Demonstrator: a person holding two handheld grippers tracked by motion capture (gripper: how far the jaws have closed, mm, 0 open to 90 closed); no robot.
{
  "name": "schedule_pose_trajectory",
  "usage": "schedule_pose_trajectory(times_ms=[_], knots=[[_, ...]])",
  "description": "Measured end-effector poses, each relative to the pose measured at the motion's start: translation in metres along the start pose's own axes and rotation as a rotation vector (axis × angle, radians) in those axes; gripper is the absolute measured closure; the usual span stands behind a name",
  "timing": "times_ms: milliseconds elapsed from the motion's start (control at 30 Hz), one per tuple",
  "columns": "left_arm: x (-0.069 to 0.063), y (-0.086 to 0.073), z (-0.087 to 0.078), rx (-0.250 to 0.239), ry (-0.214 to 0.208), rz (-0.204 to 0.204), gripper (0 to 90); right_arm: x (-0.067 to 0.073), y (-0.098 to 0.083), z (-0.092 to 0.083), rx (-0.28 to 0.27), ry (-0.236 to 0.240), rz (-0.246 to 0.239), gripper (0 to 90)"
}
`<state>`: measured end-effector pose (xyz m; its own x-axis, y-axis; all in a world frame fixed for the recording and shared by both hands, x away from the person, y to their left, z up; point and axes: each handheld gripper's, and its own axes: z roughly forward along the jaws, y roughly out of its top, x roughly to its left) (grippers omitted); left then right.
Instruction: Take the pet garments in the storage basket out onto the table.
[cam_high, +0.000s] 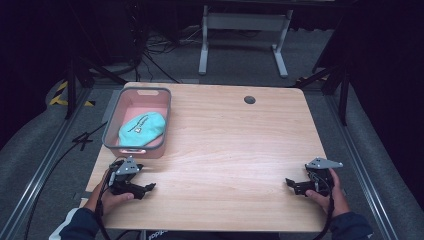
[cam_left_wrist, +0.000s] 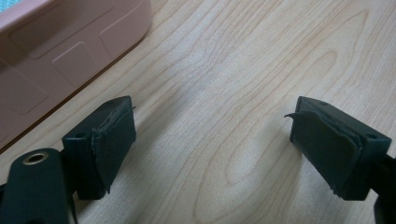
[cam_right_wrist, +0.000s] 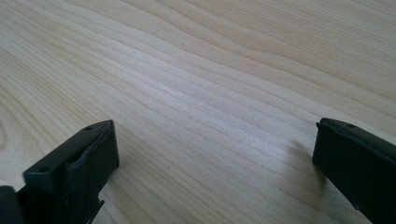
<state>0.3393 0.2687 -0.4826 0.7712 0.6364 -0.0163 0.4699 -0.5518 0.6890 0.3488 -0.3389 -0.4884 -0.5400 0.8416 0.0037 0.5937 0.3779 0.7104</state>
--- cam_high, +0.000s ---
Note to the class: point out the aluminium floor rail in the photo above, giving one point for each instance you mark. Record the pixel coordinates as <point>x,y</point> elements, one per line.
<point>363,166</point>
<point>43,170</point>

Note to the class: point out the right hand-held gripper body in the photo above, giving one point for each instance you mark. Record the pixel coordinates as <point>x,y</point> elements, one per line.
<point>321,181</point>

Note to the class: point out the person's right hand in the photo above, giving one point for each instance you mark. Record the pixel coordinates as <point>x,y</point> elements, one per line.
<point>336,200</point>

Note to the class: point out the pink basket with grey rim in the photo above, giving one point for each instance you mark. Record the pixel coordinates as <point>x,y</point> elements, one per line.
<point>141,98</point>

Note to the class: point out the yellow and black floor tape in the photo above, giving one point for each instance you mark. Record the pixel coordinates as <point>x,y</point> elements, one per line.
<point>58,98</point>

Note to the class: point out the black tape cross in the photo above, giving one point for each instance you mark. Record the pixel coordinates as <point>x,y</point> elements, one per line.
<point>82,140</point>

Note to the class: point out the black tripod stand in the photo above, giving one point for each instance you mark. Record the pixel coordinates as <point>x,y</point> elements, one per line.
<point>343,96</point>
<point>70,86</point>

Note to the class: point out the teal cloth pouch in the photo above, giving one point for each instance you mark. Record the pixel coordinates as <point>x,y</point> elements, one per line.
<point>143,130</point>

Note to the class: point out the white metal stand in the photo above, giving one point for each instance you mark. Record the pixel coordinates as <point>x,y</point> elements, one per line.
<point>245,21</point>

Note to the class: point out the person's left hand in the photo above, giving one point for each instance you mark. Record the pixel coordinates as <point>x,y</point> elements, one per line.
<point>106,201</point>

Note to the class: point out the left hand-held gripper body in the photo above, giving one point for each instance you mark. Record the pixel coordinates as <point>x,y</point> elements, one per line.
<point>125,168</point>

